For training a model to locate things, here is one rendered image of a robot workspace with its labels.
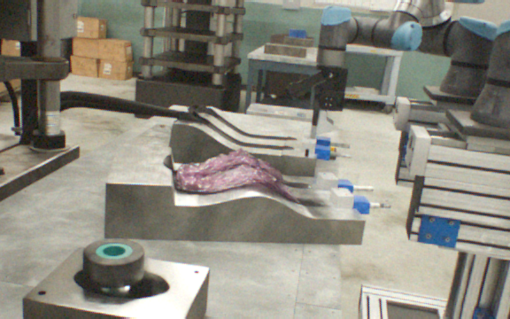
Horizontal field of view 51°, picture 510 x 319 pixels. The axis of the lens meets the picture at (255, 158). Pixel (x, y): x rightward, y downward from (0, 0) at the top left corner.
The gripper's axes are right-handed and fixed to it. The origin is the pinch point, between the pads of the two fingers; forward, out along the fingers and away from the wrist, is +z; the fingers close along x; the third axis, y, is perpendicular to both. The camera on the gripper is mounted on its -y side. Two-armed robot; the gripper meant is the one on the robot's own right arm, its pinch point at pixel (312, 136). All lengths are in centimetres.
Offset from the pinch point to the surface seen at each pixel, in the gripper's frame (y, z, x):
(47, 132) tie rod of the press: -74, 7, -9
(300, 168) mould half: -1.6, 4.6, -17.6
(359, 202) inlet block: 12.1, 3.7, -39.3
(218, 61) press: -107, 22, 381
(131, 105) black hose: -58, 1, 15
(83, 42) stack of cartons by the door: -352, 41, 597
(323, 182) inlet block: 4.3, 3.2, -30.8
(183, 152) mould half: -31.8, 4.6, -17.6
